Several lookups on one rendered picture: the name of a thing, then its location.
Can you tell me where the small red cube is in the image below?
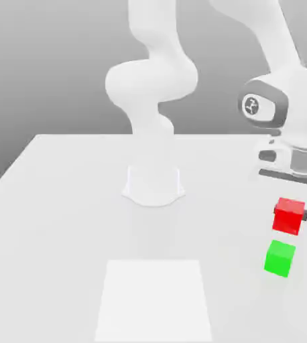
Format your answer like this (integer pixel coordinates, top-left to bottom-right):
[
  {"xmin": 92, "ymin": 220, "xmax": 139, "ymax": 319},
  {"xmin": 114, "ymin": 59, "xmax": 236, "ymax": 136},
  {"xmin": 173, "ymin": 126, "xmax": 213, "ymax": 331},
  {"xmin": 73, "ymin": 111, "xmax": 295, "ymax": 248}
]
[{"xmin": 271, "ymin": 197, "xmax": 306, "ymax": 236}]

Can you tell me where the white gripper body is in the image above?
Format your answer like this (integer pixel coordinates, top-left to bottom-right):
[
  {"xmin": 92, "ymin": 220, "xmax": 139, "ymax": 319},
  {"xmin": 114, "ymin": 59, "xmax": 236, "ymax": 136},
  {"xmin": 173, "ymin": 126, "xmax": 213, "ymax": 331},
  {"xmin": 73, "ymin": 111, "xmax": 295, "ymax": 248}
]
[{"xmin": 249, "ymin": 167, "xmax": 307, "ymax": 200}]

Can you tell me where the small green cube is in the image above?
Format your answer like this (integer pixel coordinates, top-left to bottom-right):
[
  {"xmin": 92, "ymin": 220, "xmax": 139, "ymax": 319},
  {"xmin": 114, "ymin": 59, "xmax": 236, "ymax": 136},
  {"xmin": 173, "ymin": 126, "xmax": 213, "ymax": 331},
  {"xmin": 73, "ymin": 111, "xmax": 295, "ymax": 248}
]
[{"xmin": 263, "ymin": 239, "xmax": 297, "ymax": 279}]

